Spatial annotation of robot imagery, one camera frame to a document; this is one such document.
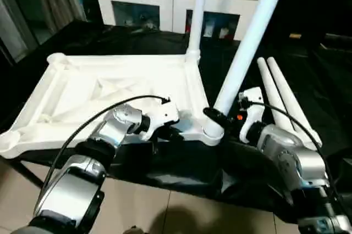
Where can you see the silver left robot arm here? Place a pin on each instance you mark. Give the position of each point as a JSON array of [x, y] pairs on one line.
[[88, 162]]

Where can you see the white plastic table top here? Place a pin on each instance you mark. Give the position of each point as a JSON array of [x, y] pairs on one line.
[[99, 96]]

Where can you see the black work mat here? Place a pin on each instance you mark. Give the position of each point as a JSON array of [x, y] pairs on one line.
[[181, 173]]

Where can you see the white plastic table leg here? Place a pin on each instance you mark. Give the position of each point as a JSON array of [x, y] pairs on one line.
[[247, 42], [272, 91], [197, 9], [291, 102]]

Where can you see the small tan tag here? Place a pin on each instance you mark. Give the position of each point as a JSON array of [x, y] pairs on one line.
[[295, 36]]

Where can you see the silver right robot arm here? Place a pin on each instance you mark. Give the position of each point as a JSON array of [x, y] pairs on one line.
[[302, 173]]

